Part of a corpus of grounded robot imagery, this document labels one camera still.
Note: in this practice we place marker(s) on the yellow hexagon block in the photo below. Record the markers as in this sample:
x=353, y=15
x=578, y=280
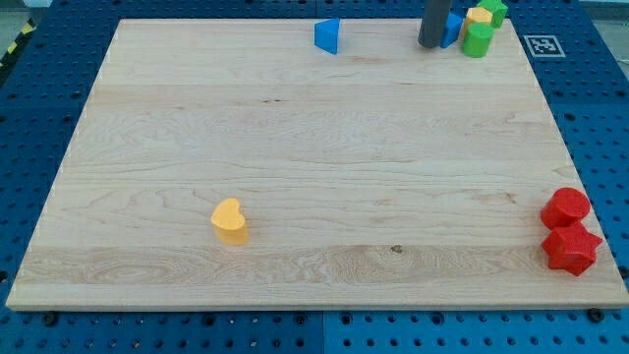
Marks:
x=475, y=15

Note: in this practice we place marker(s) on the wooden board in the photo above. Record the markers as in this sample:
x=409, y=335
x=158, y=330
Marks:
x=384, y=177

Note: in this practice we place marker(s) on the blue cube block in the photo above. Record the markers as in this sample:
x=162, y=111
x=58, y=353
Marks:
x=451, y=30

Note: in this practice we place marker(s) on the green star block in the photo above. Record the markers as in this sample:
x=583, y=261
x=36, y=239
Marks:
x=498, y=10

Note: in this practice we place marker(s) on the blue triangle block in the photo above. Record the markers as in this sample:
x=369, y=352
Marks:
x=326, y=35

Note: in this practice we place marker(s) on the red cylinder block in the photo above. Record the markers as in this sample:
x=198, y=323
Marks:
x=565, y=206

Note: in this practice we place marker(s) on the yellow heart block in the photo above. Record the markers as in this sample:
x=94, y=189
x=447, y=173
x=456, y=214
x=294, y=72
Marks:
x=229, y=224

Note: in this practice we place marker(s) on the red star block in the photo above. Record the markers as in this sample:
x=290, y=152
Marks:
x=572, y=248

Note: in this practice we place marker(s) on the white fiducial marker tag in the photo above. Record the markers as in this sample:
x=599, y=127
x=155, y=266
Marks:
x=544, y=46

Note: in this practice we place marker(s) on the green cylinder block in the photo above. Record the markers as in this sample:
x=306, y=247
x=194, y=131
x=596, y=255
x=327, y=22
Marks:
x=477, y=40

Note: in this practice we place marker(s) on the yellow black hazard tape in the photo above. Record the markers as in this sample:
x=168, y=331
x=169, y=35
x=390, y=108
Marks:
x=18, y=45

